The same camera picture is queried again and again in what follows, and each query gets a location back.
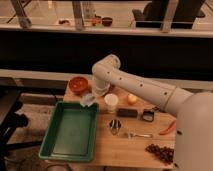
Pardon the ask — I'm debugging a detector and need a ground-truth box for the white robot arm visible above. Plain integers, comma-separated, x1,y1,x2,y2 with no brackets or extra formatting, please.
92,54,213,171

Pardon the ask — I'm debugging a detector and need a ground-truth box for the red bowl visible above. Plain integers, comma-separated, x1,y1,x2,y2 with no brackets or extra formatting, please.
68,76,88,94

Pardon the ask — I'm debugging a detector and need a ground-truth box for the dark bowl in background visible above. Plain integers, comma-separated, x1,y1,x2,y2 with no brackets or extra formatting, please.
102,17,113,27

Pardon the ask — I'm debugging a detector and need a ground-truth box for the white paper cup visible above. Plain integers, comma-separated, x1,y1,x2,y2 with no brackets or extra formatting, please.
104,94,119,113

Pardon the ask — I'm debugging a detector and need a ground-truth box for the orange fruit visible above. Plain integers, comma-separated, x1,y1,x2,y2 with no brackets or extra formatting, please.
127,94,138,105

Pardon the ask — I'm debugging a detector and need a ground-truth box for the black rectangular block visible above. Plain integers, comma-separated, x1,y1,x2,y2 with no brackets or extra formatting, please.
117,108,138,118

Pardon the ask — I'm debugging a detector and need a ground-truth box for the wooden board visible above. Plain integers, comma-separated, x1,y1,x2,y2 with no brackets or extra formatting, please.
62,78,178,170

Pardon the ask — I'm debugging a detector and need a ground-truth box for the small black square box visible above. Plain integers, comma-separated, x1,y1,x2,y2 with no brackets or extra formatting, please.
142,110,154,122

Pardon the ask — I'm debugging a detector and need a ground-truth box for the silver fork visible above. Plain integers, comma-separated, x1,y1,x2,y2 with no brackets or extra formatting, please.
127,132,153,139

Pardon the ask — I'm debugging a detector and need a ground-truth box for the green plastic tray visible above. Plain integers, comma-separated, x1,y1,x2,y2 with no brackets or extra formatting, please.
39,101,99,163

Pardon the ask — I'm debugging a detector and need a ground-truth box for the red chili pepper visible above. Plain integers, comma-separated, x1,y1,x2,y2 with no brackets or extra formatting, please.
159,120,176,135

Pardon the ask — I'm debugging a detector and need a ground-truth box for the black office chair background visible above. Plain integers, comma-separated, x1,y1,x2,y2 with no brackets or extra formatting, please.
132,0,205,29

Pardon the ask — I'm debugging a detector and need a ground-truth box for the bunch of dark grapes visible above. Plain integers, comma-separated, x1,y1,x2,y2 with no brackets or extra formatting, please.
146,144,174,164

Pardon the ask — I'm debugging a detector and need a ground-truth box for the black chair at left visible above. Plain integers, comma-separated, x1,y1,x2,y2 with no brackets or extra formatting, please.
0,90,28,171

